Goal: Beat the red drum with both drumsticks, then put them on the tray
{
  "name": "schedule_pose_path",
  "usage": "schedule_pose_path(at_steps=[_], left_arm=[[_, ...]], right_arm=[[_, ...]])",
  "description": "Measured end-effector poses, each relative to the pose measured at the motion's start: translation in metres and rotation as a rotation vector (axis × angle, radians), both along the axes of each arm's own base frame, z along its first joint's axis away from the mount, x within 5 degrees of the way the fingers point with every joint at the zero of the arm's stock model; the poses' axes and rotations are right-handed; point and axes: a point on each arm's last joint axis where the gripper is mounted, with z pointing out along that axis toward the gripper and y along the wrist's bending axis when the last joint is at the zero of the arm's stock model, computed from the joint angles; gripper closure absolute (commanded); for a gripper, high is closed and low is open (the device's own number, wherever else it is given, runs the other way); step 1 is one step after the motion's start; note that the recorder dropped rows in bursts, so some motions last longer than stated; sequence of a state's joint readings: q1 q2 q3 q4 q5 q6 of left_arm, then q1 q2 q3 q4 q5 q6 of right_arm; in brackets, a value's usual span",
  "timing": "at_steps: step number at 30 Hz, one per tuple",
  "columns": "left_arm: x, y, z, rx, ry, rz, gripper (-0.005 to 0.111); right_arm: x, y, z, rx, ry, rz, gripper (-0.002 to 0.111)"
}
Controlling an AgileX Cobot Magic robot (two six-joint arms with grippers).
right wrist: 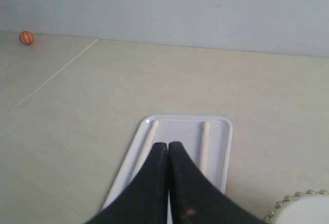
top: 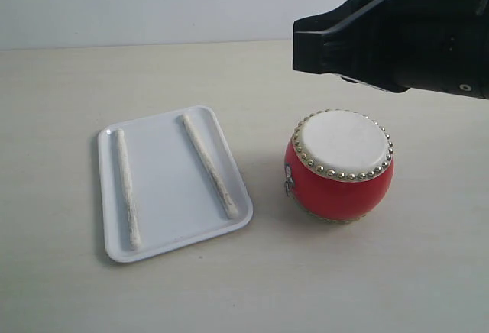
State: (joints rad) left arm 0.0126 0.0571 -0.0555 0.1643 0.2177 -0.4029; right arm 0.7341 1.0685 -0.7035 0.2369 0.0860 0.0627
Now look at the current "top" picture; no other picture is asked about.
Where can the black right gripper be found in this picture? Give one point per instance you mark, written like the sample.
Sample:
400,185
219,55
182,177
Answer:
435,45

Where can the wooden drumstick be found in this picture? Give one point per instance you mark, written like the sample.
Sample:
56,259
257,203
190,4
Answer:
226,199
127,189

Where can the small red drum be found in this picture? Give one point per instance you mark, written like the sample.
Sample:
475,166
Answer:
338,164

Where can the white rectangular plastic tray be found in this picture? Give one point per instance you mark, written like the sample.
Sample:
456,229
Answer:
177,204

